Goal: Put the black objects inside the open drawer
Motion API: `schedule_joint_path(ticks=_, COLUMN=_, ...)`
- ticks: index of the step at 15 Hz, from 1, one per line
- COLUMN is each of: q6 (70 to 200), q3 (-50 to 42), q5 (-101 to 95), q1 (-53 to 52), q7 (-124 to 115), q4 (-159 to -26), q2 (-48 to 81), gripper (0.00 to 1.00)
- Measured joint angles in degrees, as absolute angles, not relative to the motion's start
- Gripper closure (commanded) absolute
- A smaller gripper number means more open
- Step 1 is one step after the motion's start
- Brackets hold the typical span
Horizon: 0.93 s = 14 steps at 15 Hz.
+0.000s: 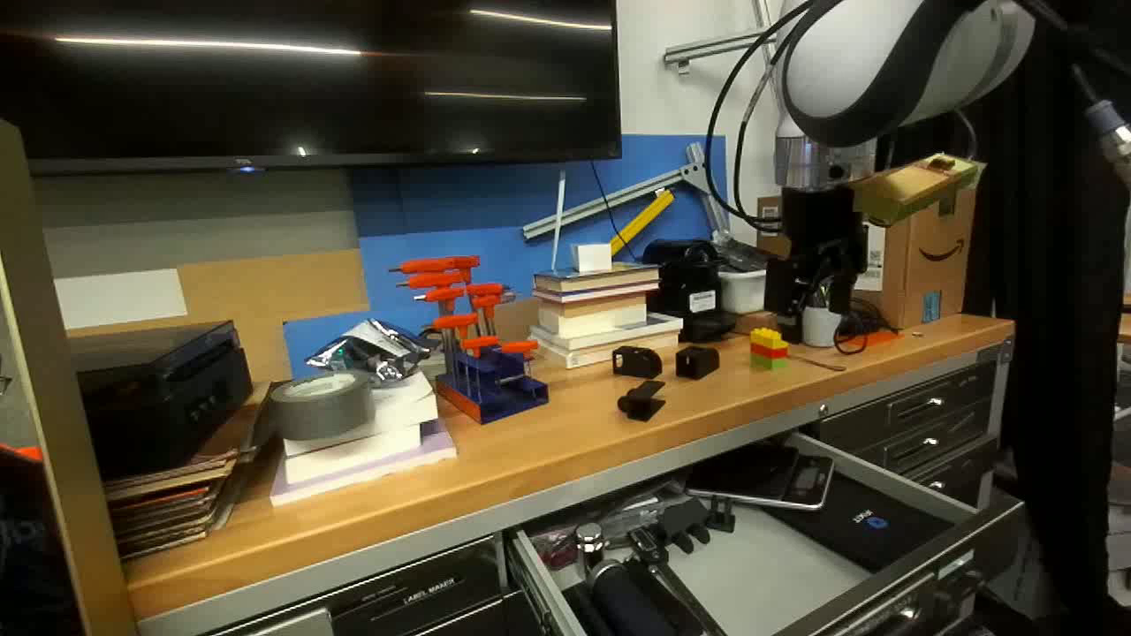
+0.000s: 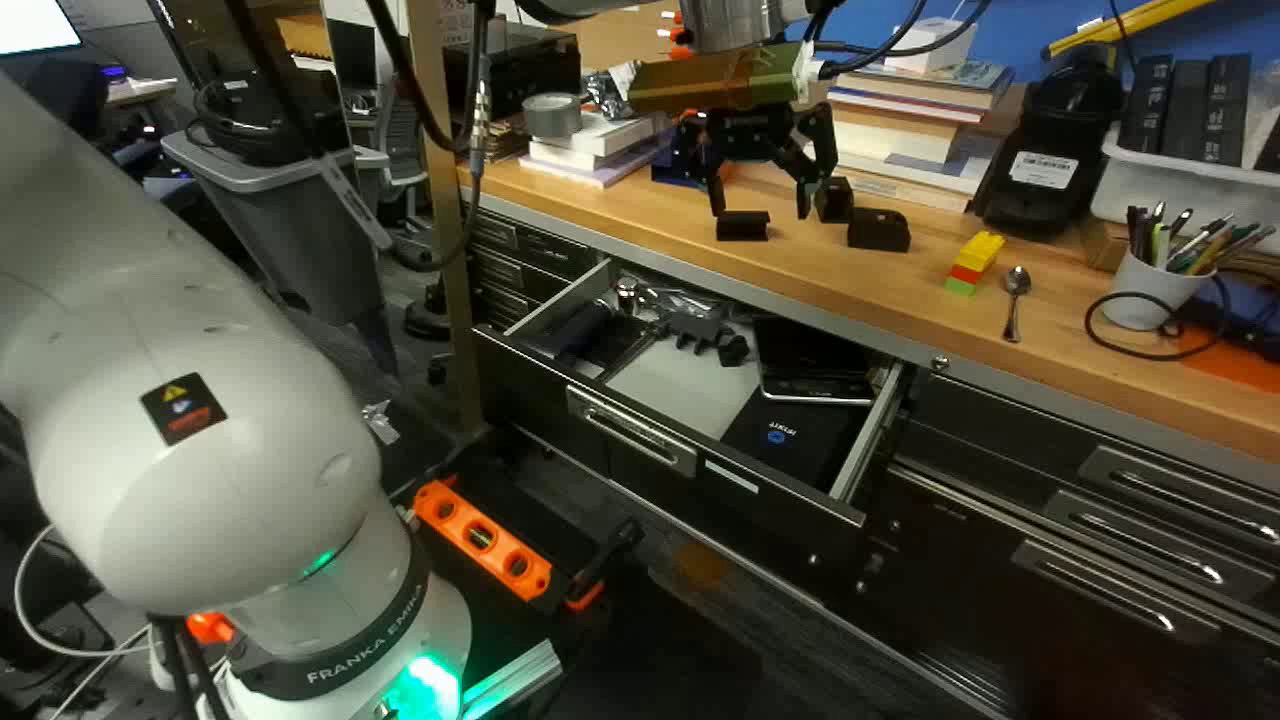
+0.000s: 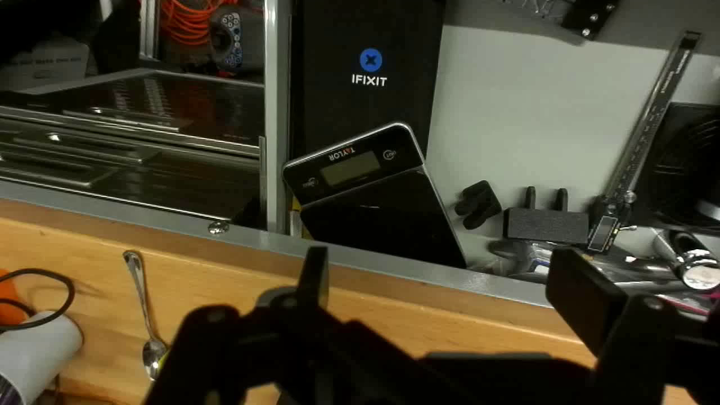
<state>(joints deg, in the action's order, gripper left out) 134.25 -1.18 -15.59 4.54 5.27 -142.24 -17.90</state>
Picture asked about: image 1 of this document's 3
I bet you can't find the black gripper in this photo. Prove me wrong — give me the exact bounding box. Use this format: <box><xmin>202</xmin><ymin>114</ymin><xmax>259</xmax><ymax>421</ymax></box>
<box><xmin>764</xmin><ymin>185</ymin><xmax>874</xmax><ymax>319</ymax></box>

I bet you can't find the black rectangular plastic block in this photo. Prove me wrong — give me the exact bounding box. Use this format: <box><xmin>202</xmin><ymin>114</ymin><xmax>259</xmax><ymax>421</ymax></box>
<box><xmin>670</xmin><ymin>344</ymin><xmax>724</xmax><ymax>380</ymax></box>

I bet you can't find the black rounded plastic housing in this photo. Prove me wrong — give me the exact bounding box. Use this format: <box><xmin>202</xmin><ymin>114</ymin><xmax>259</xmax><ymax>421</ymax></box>
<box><xmin>606</xmin><ymin>344</ymin><xmax>664</xmax><ymax>380</ymax></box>

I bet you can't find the black pronged plastic bracket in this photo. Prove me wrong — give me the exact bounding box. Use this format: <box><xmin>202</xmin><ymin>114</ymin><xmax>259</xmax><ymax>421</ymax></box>
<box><xmin>616</xmin><ymin>379</ymin><xmax>670</xmax><ymax>423</ymax></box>

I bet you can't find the black metal tool drawer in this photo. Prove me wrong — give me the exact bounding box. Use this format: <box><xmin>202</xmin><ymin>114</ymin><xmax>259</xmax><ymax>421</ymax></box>
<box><xmin>505</xmin><ymin>428</ymin><xmax>1028</xmax><ymax>636</ymax></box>

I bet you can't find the black drawer cabinet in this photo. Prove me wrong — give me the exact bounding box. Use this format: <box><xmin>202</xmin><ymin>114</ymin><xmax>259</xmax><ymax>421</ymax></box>
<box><xmin>137</xmin><ymin>347</ymin><xmax>1017</xmax><ymax>636</ymax></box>

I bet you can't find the white drawer liner sheet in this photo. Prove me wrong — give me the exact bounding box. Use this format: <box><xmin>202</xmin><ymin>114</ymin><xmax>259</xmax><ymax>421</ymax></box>
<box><xmin>652</xmin><ymin>530</ymin><xmax>874</xmax><ymax>636</ymax></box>

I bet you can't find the white pen cup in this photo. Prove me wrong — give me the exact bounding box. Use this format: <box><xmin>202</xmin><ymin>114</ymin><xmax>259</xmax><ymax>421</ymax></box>
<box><xmin>800</xmin><ymin>302</ymin><xmax>847</xmax><ymax>353</ymax></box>

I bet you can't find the white plastic bin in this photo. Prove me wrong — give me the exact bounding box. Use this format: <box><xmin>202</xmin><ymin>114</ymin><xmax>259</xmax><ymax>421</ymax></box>
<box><xmin>712</xmin><ymin>265</ymin><xmax>775</xmax><ymax>319</ymax></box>

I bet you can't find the orange flat sheet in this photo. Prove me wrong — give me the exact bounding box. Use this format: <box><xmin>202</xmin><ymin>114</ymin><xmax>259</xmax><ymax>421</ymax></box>
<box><xmin>836</xmin><ymin>326</ymin><xmax>904</xmax><ymax>358</ymax></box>

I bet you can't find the brown cardboard shipping box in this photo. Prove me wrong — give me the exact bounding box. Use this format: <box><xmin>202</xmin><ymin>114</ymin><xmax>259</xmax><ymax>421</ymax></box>
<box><xmin>875</xmin><ymin>173</ymin><xmax>983</xmax><ymax>333</ymax></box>

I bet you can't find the black label maker device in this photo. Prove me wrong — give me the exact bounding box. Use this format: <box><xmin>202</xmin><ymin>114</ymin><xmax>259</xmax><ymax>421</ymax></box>
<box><xmin>642</xmin><ymin>237</ymin><xmax>742</xmax><ymax>347</ymax></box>

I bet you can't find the yellow spirit level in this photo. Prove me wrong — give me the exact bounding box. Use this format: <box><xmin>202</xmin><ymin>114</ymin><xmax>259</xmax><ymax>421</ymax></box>
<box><xmin>604</xmin><ymin>187</ymin><xmax>677</xmax><ymax>260</ymax></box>

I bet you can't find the silver digital scale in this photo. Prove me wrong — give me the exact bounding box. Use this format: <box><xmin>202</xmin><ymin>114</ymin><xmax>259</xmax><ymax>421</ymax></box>
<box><xmin>684</xmin><ymin>443</ymin><xmax>842</xmax><ymax>516</ymax></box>

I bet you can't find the stack of books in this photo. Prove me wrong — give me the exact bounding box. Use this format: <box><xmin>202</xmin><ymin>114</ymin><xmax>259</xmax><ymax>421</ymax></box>
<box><xmin>526</xmin><ymin>260</ymin><xmax>684</xmax><ymax>372</ymax></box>

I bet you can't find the grey metal bar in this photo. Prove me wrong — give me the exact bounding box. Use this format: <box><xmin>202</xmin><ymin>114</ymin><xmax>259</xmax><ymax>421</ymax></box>
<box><xmin>518</xmin><ymin>138</ymin><xmax>712</xmax><ymax>246</ymax></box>

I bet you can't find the small white box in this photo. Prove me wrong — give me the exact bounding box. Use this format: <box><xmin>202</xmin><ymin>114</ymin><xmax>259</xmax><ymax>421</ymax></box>
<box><xmin>573</xmin><ymin>240</ymin><xmax>617</xmax><ymax>278</ymax></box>

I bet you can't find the black curtain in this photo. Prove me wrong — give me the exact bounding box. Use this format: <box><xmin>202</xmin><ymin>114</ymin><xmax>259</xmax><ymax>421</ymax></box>
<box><xmin>960</xmin><ymin>0</ymin><xmax>1131</xmax><ymax>629</ymax></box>

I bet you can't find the black kit box blue logo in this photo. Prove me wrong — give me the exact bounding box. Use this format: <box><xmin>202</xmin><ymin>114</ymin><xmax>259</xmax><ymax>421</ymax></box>
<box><xmin>795</xmin><ymin>466</ymin><xmax>947</xmax><ymax>576</ymax></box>

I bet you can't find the thin white stick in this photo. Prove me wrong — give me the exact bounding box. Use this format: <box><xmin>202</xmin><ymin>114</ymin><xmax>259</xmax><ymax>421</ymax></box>
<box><xmin>544</xmin><ymin>171</ymin><xmax>573</xmax><ymax>278</ymax></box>

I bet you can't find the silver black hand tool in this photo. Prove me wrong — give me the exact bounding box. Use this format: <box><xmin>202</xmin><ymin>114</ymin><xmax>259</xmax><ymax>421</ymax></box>
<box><xmin>547</xmin><ymin>476</ymin><xmax>742</xmax><ymax>572</ymax></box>

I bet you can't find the crumpled silver foil bag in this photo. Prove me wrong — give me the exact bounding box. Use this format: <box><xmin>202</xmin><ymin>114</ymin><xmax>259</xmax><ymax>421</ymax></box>
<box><xmin>304</xmin><ymin>314</ymin><xmax>441</xmax><ymax>392</ymax></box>

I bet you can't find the white flat box stack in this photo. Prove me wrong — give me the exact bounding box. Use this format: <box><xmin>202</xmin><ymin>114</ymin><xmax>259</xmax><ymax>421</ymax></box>
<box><xmin>263</xmin><ymin>372</ymin><xmax>464</xmax><ymax>512</ymax></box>

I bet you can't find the black hard case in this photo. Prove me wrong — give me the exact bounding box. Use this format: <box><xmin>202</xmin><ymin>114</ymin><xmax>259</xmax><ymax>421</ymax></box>
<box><xmin>69</xmin><ymin>319</ymin><xmax>259</xmax><ymax>480</ymax></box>

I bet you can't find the stack of dark folders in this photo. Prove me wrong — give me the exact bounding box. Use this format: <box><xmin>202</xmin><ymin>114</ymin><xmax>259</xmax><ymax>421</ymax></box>
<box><xmin>97</xmin><ymin>398</ymin><xmax>282</xmax><ymax>566</ymax></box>

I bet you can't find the white paper label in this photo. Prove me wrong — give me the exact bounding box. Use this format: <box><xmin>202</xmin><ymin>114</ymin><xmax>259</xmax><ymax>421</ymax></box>
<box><xmin>50</xmin><ymin>265</ymin><xmax>195</xmax><ymax>335</ymax></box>

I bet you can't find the red fabric object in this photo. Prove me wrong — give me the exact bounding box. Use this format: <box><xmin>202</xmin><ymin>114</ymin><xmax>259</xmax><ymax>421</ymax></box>
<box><xmin>0</xmin><ymin>438</ymin><xmax>50</xmax><ymax>469</ymax></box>

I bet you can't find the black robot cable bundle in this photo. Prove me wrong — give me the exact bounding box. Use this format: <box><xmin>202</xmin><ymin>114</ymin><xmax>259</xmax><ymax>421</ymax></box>
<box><xmin>699</xmin><ymin>0</ymin><xmax>829</xmax><ymax>234</ymax></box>

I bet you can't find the grey wall rail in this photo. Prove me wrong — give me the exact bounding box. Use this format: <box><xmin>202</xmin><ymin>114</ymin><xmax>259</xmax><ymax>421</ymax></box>
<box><xmin>656</xmin><ymin>23</ymin><xmax>784</xmax><ymax>73</ymax></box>

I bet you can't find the orange T-handle hex key set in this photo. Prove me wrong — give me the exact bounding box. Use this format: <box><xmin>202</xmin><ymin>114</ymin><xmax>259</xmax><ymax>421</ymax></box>
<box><xmin>393</xmin><ymin>249</ymin><xmax>554</xmax><ymax>428</ymax></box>

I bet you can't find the grey duct tape roll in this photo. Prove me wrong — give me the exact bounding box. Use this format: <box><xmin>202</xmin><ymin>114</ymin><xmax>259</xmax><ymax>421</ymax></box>
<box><xmin>263</xmin><ymin>372</ymin><xmax>379</xmax><ymax>445</ymax></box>

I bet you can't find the large black wall monitor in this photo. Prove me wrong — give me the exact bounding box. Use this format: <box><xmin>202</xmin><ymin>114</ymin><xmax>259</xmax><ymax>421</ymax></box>
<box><xmin>0</xmin><ymin>0</ymin><xmax>625</xmax><ymax>176</ymax></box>

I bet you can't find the wooden upright post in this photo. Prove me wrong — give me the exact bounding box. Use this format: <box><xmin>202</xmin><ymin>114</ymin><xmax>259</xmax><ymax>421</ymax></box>
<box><xmin>0</xmin><ymin>118</ymin><xmax>140</xmax><ymax>636</ymax></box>

